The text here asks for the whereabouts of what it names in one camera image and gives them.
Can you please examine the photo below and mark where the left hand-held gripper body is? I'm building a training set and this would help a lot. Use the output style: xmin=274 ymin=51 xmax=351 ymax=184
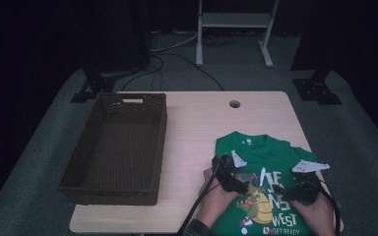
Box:
xmin=211 ymin=149 xmax=248 ymax=195

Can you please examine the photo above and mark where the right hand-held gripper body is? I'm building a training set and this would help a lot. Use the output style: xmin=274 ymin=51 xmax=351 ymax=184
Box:
xmin=284 ymin=159 xmax=331 ymax=206

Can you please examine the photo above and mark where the green t-shirt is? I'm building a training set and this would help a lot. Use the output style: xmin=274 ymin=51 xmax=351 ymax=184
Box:
xmin=210 ymin=131 xmax=323 ymax=236

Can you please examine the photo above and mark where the brown wicker basket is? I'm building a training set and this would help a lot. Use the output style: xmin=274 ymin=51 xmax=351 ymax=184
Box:
xmin=56 ymin=91 xmax=168 ymax=207

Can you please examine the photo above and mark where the person's right hand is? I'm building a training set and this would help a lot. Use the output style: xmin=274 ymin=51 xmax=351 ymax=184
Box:
xmin=289 ymin=193 xmax=338 ymax=236

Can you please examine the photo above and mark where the person's left hand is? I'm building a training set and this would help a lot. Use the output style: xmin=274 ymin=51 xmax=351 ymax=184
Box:
xmin=196 ymin=166 xmax=240 ymax=229

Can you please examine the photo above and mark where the black stand base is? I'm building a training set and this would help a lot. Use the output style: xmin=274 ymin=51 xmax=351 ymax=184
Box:
xmin=291 ymin=67 xmax=343 ymax=106
xmin=70 ymin=67 xmax=117 ymax=104

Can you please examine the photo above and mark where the white metal stand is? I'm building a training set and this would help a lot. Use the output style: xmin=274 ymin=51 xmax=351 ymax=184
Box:
xmin=195 ymin=0 xmax=281 ymax=69

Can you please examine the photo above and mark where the right hand-held gripper black cable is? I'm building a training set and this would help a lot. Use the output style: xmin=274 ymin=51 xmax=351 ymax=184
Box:
xmin=314 ymin=182 xmax=343 ymax=236

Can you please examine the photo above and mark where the hand-held gripper black cable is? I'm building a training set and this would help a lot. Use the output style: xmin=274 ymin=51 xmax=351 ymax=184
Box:
xmin=314 ymin=182 xmax=343 ymax=236
xmin=176 ymin=160 xmax=222 ymax=236

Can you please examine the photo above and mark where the left hand-held gripper black cable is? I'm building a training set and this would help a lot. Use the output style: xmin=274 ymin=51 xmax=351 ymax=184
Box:
xmin=176 ymin=160 xmax=222 ymax=236

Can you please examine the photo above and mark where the long black floor cable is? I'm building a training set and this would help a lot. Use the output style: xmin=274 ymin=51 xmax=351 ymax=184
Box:
xmin=157 ymin=52 xmax=225 ymax=92

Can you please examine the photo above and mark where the looped black floor cable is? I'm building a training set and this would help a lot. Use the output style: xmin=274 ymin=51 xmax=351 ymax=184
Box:
xmin=121 ymin=55 xmax=165 ymax=92

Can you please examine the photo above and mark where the black cable bundle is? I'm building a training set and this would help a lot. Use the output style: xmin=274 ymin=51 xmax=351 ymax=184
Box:
xmin=201 ymin=32 xmax=235 ymax=47

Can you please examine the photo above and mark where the white floor cable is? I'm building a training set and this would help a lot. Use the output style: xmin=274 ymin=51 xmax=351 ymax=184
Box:
xmin=151 ymin=32 xmax=200 ymax=53

